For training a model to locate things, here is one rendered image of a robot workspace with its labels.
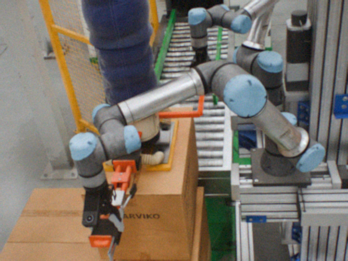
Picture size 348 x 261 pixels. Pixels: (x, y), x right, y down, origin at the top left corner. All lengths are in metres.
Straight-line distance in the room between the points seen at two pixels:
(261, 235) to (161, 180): 1.06
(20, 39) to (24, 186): 1.18
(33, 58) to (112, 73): 1.56
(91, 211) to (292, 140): 0.70
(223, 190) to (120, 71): 1.18
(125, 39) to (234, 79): 0.46
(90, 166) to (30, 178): 2.53
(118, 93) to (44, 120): 1.78
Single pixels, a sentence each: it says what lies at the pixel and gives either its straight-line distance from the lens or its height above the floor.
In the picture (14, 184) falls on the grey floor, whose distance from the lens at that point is 3.81.
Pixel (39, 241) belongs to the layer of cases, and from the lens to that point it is 2.49.
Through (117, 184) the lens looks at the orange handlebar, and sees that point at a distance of 1.64.
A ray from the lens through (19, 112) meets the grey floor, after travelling 4.71.
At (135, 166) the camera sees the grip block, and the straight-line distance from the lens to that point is 1.69.
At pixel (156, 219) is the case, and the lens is 1.87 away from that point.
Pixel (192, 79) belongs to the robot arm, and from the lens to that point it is 1.44.
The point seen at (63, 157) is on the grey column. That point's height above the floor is 0.14.
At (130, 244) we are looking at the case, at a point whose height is 0.77.
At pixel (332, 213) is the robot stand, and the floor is 0.95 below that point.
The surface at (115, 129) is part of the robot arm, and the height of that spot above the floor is 1.54.
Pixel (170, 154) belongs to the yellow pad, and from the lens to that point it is 1.90.
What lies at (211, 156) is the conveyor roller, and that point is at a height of 0.53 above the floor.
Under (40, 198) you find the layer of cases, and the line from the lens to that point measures 2.73.
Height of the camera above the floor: 2.27
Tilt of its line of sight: 36 degrees down
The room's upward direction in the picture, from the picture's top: 8 degrees counter-clockwise
